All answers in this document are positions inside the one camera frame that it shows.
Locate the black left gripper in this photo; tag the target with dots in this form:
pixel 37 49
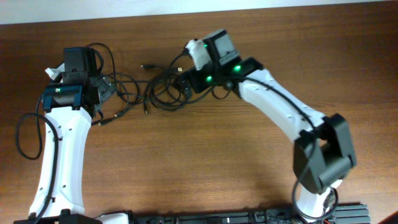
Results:
pixel 107 88

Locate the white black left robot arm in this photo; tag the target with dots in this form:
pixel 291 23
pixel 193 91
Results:
pixel 70 102

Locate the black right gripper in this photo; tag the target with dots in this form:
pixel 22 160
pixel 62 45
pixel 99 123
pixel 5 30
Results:
pixel 185 76

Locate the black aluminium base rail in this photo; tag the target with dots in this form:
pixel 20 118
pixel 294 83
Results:
pixel 344 214

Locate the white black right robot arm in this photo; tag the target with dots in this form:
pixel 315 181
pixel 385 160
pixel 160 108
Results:
pixel 323 146

